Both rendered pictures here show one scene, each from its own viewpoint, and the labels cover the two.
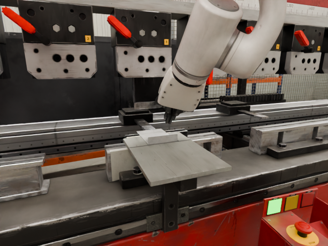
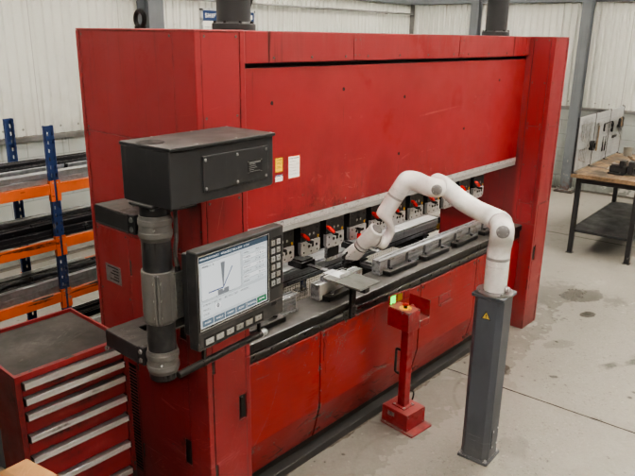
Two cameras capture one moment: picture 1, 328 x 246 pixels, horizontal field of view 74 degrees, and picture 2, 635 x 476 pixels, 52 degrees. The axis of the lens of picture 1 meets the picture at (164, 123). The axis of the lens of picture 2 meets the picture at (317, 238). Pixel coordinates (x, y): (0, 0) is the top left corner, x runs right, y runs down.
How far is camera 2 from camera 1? 3.15 m
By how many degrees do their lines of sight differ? 26
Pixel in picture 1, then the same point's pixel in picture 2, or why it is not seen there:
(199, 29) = (371, 237)
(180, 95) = (356, 255)
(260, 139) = (379, 266)
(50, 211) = (311, 313)
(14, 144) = not seen: hidden behind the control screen
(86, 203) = (321, 309)
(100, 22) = (24, 59)
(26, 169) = (292, 298)
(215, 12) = (377, 234)
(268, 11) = (390, 232)
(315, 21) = not seen: hidden behind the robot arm
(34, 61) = (302, 249)
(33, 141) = not seen: hidden behind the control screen
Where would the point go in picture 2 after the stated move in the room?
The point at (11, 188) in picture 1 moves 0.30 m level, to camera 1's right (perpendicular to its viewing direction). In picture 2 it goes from (287, 308) to (337, 298)
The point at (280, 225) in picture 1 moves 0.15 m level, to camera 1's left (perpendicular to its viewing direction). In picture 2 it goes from (396, 306) to (374, 311)
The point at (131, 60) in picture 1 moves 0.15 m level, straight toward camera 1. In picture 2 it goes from (331, 240) to (347, 246)
